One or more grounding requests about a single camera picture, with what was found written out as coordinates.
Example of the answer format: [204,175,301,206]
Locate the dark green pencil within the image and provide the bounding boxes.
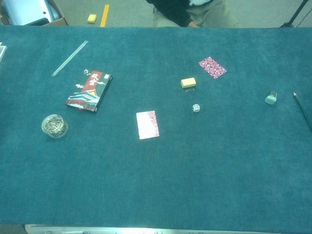
[293,92,312,132]

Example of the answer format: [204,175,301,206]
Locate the pale red-patterned playing card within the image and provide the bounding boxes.
[136,110,160,140]

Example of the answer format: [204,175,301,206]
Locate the cardboard box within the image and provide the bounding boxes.
[0,0,69,26]

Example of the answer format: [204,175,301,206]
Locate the clear plastic ruler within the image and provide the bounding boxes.
[51,40,89,78]

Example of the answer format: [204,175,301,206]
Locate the metal table frame rail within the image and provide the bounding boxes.
[24,224,312,234]

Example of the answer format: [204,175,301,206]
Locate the black tripod stand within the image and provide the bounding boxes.
[279,0,312,28]

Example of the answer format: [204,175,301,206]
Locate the yellow eraser block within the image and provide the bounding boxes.
[180,77,197,88]

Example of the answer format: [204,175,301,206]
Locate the seated person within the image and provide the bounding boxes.
[145,0,243,28]

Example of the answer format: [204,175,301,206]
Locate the yellow floor tape strip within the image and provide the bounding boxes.
[100,4,110,27]

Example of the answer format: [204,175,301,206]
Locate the black red card box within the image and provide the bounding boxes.
[65,70,113,113]

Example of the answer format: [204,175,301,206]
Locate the clear jar of paper clips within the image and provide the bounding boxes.
[41,114,69,139]

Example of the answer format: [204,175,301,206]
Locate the teal felt table cloth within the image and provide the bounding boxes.
[0,25,312,234]

